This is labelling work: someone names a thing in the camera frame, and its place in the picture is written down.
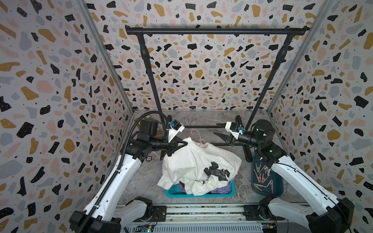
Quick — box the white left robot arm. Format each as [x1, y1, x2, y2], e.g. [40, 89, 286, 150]
[69, 119, 186, 233]

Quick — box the purple garment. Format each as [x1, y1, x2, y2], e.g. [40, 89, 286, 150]
[210, 180, 234, 195]

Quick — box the white printed t-shirt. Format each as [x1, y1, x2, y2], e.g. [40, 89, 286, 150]
[157, 137, 242, 195]

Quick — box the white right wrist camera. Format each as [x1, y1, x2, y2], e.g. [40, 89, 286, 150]
[224, 121, 244, 137]

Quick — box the teal laundry basket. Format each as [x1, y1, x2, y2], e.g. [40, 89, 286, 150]
[165, 182, 235, 198]

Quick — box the dark grey clothes rack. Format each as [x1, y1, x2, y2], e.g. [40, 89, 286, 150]
[126, 26, 307, 163]

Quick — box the aluminium corner profile right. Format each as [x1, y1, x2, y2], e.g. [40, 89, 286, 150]
[266, 0, 334, 114]

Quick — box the aluminium corner profile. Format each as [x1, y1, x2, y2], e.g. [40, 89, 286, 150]
[266, 0, 334, 114]
[75, 0, 134, 114]

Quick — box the pink wire hanger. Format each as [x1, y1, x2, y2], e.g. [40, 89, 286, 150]
[190, 129, 207, 148]

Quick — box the dark teal clothespin bin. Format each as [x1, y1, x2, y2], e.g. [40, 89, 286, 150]
[251, 156, 284, 197]

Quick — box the aluminium corner profile left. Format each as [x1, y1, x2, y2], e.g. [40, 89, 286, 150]
[75, 0, 134, 114]

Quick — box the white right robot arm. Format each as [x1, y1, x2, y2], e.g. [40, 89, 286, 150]
[217, 119, 355, 233]

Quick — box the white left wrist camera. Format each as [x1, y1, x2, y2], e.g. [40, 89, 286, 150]
[168, 120, 185, 143]

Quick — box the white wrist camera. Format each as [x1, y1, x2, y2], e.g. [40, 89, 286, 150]
[224, 121, 244, 137]
[168, 120, 185, 143]

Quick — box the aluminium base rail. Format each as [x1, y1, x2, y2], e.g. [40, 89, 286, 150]
[80, 203, 295, 233]

